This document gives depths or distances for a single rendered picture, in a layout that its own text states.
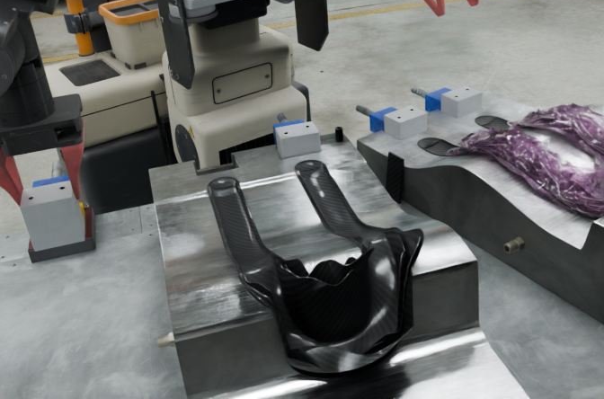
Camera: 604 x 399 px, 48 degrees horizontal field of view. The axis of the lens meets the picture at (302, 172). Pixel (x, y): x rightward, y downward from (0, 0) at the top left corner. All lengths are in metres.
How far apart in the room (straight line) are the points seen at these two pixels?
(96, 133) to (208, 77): 0.34
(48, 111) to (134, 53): 0.81
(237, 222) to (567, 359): 0.36
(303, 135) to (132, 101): 0.66
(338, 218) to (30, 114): 0.33
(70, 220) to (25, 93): 0.14
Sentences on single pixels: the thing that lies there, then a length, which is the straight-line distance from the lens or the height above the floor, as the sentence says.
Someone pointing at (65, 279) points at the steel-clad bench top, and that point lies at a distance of 0.89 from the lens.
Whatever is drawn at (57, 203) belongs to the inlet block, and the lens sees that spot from 0.72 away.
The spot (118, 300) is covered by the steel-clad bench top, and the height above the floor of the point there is 0.80.
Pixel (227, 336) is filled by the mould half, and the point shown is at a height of 0.92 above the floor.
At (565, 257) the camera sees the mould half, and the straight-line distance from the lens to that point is 0.76.
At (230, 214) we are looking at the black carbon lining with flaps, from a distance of 0.78.
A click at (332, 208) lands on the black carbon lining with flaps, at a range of 0.77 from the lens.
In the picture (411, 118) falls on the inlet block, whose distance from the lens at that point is 0.97.
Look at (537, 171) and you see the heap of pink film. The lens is 0.81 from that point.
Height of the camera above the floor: 1.29
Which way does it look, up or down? 29 degrees down
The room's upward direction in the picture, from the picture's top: 5 degrees counter-clockwise
